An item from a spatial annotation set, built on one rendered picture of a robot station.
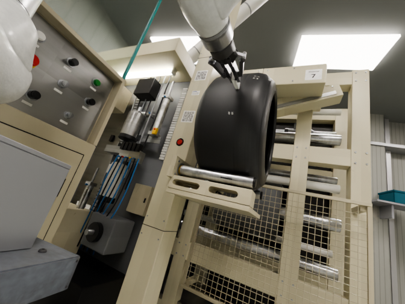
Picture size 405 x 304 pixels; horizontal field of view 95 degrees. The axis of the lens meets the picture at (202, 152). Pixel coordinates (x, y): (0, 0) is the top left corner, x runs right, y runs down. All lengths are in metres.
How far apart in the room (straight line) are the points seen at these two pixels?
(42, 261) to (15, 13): 0.47
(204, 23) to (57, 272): 0.52
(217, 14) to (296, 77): 0.97
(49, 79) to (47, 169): 0.68
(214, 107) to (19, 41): 0.56
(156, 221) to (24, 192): 0.72
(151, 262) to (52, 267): 0.69
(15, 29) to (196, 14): 0.36
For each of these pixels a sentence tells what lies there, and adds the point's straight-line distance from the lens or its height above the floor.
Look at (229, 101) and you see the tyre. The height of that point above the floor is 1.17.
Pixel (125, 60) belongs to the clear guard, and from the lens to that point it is 1.16.
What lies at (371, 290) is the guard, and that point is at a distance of 1.26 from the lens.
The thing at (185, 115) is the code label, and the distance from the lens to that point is 1.08.
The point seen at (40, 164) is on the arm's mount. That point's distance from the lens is 0.29.
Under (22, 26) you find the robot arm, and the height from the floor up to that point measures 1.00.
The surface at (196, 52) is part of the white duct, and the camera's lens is 1.93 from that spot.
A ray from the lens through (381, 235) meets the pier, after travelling 4.78.
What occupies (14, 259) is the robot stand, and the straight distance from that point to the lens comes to 0.30.
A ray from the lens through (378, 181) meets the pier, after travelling 4.96.
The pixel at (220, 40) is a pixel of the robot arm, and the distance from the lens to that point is 0.57.
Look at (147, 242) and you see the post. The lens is 0.98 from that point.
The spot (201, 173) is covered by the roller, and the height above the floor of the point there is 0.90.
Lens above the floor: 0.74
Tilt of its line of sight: 17 degrees up
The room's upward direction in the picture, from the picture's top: 15 degrees clockwise
